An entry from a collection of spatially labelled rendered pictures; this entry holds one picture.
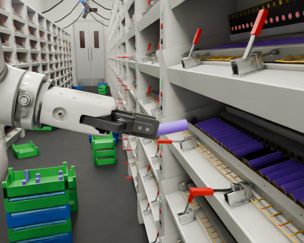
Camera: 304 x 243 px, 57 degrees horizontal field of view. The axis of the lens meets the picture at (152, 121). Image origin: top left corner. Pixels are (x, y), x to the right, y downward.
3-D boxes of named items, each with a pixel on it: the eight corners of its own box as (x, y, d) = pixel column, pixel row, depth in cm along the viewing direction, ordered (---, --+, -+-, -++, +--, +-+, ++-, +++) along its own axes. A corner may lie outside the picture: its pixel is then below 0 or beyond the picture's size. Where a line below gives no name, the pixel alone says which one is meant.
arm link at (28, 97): (18, 72, 36) (42, 78, 37) (34, 69, 44) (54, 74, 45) (7, 134, 37) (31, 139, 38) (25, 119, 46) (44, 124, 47)
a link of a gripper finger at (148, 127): (118, 114, 40) (163, 124, 41) (117, 110, 43) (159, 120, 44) (114, 136, 40) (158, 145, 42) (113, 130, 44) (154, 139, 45)
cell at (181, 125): (187, 120, 45) (147, 128, 44) (188, 131, 46) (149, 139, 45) (184, 117, 47) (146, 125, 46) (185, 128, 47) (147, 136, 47)
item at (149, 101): (162, 139, 96) (152, 101, 92) (140, 108, 154) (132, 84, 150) (218, 121, 98) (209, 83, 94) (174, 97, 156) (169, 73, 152)
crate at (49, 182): (3, 198, 135) (1, 183, 133) (10, 181, 153) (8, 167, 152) (68, 189, 144) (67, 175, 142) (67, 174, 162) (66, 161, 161)
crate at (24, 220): (7, 228, 138) (5, 213, 136) (13, 208, 157) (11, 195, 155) (70, 217, 147) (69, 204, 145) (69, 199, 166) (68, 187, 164)
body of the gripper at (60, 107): (34, 80, 36) (119, 100, 38) (48, 75, 46) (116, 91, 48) (23, 135, 37) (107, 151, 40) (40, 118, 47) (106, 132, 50)
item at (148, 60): (163, 80, 91) (152, 37, 87) (139, 71, 149) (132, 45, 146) (221, 62, 93) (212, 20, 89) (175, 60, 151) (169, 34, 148)
